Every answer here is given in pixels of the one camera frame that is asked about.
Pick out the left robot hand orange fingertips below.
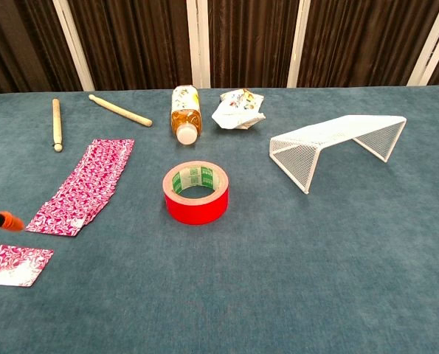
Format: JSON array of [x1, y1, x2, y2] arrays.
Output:
[[0, 210, 26, 233]]

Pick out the single pink patterned packet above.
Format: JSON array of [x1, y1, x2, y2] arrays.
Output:
[[0, 243, 55, 288]]

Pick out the pink patterned packet stack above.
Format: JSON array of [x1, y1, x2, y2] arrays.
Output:
[[24, 138, 136, 237]]

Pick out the wooden drumstick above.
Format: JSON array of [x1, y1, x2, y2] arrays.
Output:
[[52, 97, 64, 153], [88, 94, 154, 128]]

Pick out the dark brown curtain panel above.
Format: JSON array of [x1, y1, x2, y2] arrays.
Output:
[[0, 0, 84, 96], [207, 0, 301, 89], [67, 0, 193, 92], [296, 0, 439, 89]]

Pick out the red tape roll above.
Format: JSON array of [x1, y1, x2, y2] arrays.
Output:
[[162, 159, 230, 226]]

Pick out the plastic tea bottle white cap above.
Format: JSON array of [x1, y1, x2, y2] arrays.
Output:
[[170, 84, 204, 146]]

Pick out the crumpled white printed wrapper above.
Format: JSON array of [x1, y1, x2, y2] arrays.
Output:
[[211, 88, 267, 131]]

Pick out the blue velvet tablecloth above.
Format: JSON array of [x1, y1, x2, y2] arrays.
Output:
[[0, 83, 439, 354]]

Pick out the white partition frame post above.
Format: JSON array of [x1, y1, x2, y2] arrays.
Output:
[[186, 0, 212, 90], [286, 0, 312, 89], [52, 0, 96, 92], [406, 0, 439, 87]]

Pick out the white wire mesh shelf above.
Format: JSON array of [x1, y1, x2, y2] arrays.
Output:
[[269, 114, 408, 195]]

